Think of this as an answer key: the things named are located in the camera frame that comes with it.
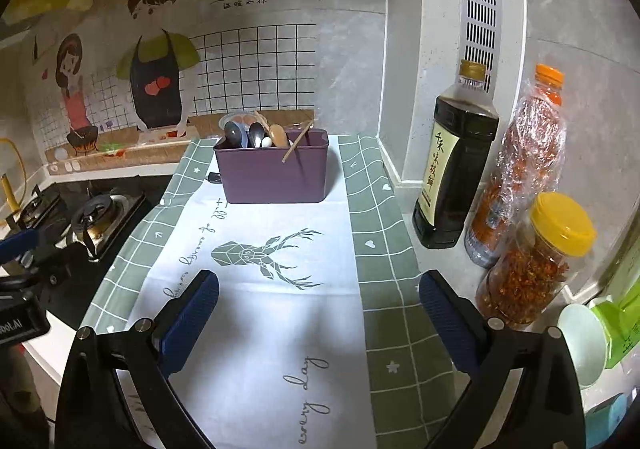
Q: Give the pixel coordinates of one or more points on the purple plastic utensil holder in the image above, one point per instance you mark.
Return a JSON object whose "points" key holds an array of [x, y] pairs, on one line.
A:
{"points": [[258, 175]]}

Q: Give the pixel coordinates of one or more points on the green white deer tablecloth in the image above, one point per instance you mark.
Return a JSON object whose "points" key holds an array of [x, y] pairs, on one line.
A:
{"points": [[318, 339]]}

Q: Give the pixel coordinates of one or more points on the orange cap chili bottle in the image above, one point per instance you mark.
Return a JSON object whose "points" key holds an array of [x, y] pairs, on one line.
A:
{"points": [[529, 162]]}

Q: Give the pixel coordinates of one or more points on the yellow lid chili jar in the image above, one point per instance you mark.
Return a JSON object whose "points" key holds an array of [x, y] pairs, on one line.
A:
{"points": [[548, 247]]}

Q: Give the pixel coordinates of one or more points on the wooden spoon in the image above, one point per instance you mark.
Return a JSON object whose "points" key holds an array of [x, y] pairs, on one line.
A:
{"points": [[275, 132]]}

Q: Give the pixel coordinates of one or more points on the blue plastic spoon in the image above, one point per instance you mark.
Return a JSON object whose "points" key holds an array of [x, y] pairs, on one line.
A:
{"points": [[236, 135]]}

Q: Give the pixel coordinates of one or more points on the gas stove burner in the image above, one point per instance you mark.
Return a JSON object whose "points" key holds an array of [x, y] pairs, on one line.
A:
{"points": [[92, 214]]}

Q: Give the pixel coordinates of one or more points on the wooden chopstick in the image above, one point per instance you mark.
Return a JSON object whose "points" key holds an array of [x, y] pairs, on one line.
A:
{"points": [[303, 132]]}

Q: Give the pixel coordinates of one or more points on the dark soy sauce bottle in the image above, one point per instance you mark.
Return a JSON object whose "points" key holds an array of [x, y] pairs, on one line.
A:
{"points": [[465, 125]]}

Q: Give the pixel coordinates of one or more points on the large metal spoon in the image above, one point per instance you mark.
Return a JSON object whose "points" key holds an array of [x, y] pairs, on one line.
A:
{"points": [[256, 133]]}

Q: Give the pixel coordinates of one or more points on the green packaging box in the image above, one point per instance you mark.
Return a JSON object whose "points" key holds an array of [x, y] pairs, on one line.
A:
{"points": [[618, 310]]}

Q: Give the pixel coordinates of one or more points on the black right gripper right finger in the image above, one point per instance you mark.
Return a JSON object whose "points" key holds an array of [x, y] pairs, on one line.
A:
{"points": [[546, 411]]}

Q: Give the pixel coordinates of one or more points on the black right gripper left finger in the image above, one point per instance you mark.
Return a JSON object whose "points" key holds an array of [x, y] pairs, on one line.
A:
{"points": [[92, 408]]}

